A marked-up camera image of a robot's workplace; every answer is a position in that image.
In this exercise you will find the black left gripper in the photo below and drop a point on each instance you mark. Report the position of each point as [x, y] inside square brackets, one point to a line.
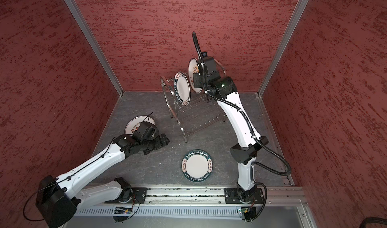
[158, 144]

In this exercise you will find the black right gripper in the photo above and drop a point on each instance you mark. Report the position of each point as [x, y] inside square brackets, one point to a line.
[198, 79]

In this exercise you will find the white plate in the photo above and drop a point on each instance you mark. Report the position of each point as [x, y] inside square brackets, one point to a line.
[135, 123]
[197, 166]
[193, 69]
[181, 89]

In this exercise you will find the stainless steel dish rack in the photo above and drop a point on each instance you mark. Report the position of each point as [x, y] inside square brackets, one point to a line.
[197, 115]

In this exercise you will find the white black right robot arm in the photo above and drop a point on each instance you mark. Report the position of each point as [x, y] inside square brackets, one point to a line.
[225, 93]

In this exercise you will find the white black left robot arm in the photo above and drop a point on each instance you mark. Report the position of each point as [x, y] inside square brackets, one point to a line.
[58, 199]

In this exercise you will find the left small circuit board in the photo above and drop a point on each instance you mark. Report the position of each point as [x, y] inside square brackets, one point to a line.
[123, 211]

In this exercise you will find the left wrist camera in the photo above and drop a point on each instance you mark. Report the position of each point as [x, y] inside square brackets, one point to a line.
[146, 131]

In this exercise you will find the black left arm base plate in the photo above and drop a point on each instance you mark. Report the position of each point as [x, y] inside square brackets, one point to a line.
[136, 195]

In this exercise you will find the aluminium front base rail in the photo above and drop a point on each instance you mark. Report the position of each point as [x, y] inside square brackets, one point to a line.
[202, 202]

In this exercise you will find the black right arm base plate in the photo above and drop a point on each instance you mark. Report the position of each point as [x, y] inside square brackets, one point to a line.
[240, 196]

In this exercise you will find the aluminium right corner post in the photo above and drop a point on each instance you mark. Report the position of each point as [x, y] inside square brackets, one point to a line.
[291, 26]

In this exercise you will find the aluminium corner post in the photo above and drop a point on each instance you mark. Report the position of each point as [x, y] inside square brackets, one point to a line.
[291, 26]
[81, 21]

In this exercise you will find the aluminium left corner post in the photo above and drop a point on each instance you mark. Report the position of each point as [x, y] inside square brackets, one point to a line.
[81, 21]

